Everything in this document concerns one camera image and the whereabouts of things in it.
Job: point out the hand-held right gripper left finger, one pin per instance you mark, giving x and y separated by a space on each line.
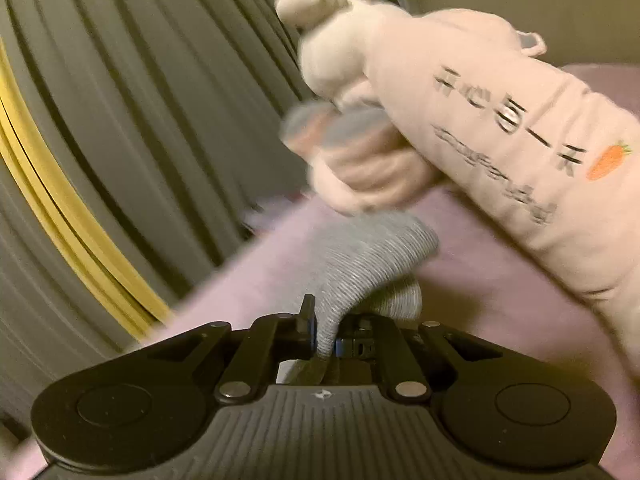
312 336

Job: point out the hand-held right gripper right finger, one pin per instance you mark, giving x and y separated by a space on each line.
341 347

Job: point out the grey ribbed pants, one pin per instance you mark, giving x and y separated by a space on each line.
370 255

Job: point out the pink fleece blanket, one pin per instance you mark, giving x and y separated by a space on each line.
500 280

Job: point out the pink plush bunny toy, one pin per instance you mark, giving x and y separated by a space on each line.
480 125

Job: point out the yellow curtain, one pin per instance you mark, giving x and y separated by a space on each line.
60 220

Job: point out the grey curtain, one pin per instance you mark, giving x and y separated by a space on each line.
150 85

